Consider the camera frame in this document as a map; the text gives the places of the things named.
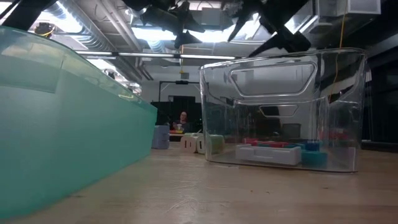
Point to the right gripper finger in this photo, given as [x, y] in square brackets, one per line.
[241, 26]
[289, 42]

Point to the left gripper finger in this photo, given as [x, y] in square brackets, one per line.
[185, 39]
[191, 23]

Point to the clear plastic bin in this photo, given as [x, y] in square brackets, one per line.
[217, 81]

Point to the light blue plug adapter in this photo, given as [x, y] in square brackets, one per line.
[160, 137]

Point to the long ceiling light tube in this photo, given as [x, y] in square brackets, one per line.
[149, 54]

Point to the person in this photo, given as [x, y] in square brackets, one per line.
[182, 123]

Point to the cream cube block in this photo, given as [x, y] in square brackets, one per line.
[188, 143]

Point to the green translucent plastic bin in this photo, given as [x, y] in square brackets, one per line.
[62, 140]

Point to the black gantry frame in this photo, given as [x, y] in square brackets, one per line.
[182, 82]

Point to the silver corrugated ventilation duct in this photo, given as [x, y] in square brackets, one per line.
[93, 40]

